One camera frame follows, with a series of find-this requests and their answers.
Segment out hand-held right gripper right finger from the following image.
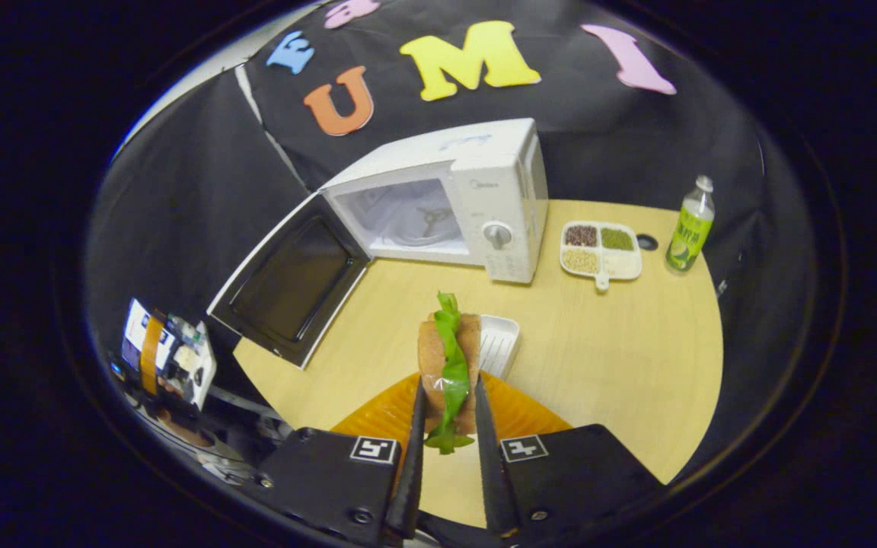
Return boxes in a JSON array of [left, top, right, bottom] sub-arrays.
[[473, 373, 668, 537]]

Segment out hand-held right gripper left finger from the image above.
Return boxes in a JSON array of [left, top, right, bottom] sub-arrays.
[[256, 373, 428, 545]]

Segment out lettuce sandwich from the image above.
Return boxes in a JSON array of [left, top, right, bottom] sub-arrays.
[[417, 292, 483, 455]]

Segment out white microwave oven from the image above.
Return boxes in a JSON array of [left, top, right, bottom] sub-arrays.
[[208, 118, 550, 370]]

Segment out small white ribbed tray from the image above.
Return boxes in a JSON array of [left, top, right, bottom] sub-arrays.
[[479, 314, 521, 380]]

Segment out divided white bean dish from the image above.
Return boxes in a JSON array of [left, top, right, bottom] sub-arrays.
[[559, 221, 643, 292]]

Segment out green drink bottle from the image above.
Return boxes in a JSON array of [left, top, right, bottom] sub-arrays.
[[665, 175, 716, 273]]

